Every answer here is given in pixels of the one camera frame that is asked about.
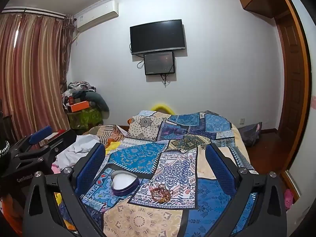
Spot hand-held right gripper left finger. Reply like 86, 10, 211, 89
23, 142, 106, 237

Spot white cloth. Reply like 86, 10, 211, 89
55, 134, 102, 168

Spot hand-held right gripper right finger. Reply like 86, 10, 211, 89
204, 143, 295, 237

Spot yellow cloth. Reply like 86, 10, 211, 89
105, 141, 121, 156

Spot white curtain rail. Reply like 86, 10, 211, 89
1, 7, 67, 18

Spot yellow plastic rim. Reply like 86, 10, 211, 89
151, 104, 174, 115

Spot orange box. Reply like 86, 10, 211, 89
65, 101, 90, 113

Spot purple heart-shaped tin box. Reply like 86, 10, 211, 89
110, 170, 140, 198

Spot pile of clothes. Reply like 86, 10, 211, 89
61, 81, 109, 113

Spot wooden door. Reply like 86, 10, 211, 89
275, 12, 307, 151

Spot blue patchwork blanket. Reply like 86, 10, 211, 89
80, 111, 258, 237

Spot red box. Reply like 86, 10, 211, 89
47, 129, 66, 141

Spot striped brown curtain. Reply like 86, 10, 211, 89
0, 12, 72, 144

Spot white air conditioner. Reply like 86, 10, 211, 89
74, 0, 119, 33

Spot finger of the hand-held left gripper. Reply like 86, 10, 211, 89
15, 129, 77, 176
8, 125, 53, 153

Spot small black wall monitor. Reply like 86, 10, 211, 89
144, 51, 176, 76

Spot green patterned cloth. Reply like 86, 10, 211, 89
67, 107, 104, 129

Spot dark bag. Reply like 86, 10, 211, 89
238, 122, 262, 147

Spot brown striped cloth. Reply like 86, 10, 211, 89
83, 125, 126, 144

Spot black wall television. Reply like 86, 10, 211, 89
130, 19, 186, 55

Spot pink slipper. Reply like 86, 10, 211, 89
284, 189, 294, 210

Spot red cord bracelets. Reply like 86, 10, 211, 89
150, 183, 172, 204

